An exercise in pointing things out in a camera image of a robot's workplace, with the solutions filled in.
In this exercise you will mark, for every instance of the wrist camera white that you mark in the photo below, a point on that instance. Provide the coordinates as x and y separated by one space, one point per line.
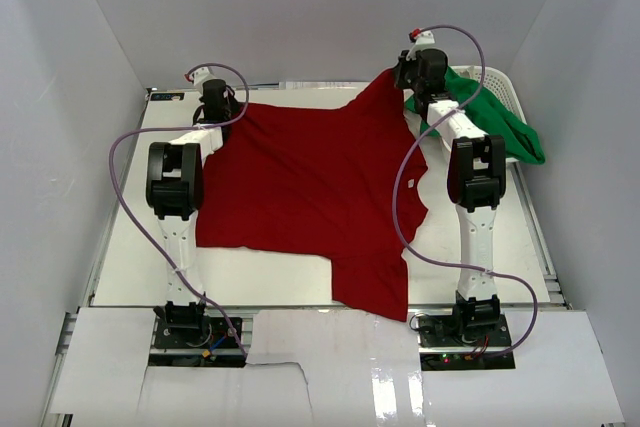
199 77
421 39

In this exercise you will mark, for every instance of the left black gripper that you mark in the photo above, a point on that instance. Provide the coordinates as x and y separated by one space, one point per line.
210 116

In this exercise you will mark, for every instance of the black label sticker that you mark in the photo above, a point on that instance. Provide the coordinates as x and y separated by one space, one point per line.
166 96

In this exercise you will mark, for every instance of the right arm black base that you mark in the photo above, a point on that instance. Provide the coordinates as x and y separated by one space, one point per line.
443 349

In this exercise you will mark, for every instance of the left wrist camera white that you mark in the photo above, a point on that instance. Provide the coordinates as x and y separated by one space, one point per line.
199 77

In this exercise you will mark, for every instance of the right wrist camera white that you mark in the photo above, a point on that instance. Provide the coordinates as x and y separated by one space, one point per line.
421 39

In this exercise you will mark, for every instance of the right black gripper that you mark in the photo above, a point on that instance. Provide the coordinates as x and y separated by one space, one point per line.
405 77

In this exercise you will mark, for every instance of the green t shirt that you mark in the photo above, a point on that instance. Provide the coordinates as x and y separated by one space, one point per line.
479 102

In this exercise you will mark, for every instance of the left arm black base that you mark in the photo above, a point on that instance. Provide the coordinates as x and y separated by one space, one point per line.
187 337

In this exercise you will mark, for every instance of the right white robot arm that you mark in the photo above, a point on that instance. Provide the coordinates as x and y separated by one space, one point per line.
476 183

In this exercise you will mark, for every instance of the red t shirt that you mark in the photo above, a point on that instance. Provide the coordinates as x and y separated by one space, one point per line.
341 184

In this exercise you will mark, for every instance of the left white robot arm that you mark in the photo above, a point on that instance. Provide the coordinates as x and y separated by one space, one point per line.
175 193

